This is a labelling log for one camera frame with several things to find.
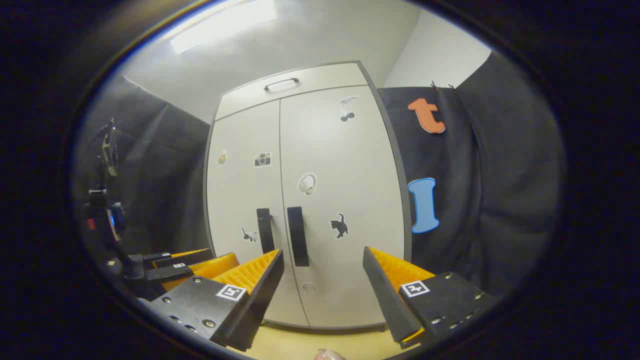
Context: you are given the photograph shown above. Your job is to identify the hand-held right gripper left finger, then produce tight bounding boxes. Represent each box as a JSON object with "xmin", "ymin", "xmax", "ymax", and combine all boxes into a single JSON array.
[{"xmin": 149, "ymin": 249, "xmax": 285, "ymax": 352}]

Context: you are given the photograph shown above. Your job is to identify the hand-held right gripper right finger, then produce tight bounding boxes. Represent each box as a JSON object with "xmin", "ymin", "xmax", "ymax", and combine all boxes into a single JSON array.
[{"xmin": 362, "ymin": 246, "xmax": 498, "ymax": 350}]

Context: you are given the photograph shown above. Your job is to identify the black door handle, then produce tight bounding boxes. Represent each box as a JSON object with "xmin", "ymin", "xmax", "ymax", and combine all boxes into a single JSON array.
[
  {"xmin": 256, "ymin": 208, "xmax": 276, "ymax": 255},
  {"xmin": 287, "ymin": 206, "xmax": 310, "ymax": 267}
]

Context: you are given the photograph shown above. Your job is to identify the white shoe cabinet door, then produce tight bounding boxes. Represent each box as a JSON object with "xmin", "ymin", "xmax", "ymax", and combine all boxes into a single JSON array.
[
  {"xmin": 206, "ymin": 99, "xmax": 308, "ymax": 327},
  {"xmin": 279, "ymin": 85, "xmax": 407, "ymax": 328}
]

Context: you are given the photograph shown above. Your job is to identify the white double-door shoe cabinet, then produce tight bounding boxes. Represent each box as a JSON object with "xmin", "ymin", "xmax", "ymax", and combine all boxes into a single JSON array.
[{"xmin": 202, "ymin": 61, "xmax": 413, "ymax": 332}]

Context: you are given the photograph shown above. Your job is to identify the white cabinet drawer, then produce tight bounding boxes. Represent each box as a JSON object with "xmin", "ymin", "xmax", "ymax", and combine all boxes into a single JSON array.
[{"xmin": 215, "ymin": 62, "xmax": 369, "ymax": 121}]

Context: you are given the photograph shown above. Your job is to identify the black backdrop cloth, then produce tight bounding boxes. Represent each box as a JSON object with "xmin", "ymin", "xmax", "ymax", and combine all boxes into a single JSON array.
[
  {"xmin": 377, "ymin": 50, "xmax": 566, "ymax": 301},
  {"xmin": 75, "ymin": 75, "xmax": 216, "ymax": 261}
]

